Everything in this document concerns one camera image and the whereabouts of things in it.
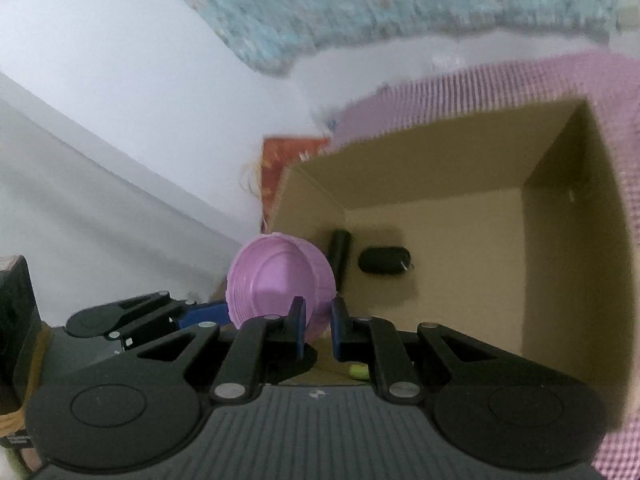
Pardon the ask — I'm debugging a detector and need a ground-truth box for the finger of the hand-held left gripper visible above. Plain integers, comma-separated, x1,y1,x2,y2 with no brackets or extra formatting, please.
65,290,174,339
121,299,231,356

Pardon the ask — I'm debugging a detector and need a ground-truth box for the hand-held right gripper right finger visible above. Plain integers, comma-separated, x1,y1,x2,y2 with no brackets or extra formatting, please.
330,296,507,405

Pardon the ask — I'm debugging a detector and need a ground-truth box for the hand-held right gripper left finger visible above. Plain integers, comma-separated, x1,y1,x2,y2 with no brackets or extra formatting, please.
136,296,307,405

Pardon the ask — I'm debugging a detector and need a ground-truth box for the purple plastic bowl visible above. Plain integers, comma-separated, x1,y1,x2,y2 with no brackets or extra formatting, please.
225,232,337,343

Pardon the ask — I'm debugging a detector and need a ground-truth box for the black cylinder spool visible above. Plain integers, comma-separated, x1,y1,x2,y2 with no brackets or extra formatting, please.
327,230,353,291

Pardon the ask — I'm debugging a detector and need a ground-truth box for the black oval key fob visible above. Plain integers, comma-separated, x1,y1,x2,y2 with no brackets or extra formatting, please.
357,246,416,277

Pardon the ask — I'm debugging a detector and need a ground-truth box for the brown cardboard box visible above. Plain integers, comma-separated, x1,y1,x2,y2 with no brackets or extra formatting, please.
210,94,628,436

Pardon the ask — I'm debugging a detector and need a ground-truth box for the red gift bag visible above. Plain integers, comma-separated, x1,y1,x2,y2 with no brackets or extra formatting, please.
240,135,331,231

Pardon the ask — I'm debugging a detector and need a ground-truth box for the blue floral curtain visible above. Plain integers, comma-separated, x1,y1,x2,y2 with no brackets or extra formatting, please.
147,0,621,78

